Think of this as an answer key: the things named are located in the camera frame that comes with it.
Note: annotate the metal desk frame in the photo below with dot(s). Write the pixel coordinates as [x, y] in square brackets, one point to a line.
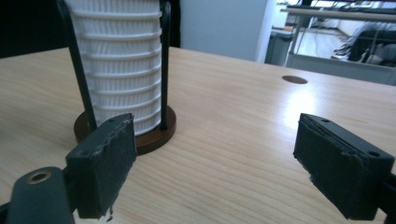
[342, 70]

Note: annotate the white cabinet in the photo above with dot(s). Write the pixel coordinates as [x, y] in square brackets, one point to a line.
[221, 28]

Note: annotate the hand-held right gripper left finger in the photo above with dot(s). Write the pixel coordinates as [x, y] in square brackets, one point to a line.
[99, 168]

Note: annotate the dark cloth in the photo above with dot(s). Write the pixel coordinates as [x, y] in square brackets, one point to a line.
[367, 43]

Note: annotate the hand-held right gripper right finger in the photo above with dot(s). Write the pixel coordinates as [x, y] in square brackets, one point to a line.
[339, 168]

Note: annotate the stack of white paper cups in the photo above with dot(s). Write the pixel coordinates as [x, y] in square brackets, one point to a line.
[121, 62]

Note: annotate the grey bin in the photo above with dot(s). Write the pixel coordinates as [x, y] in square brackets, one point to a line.
[277, 46]

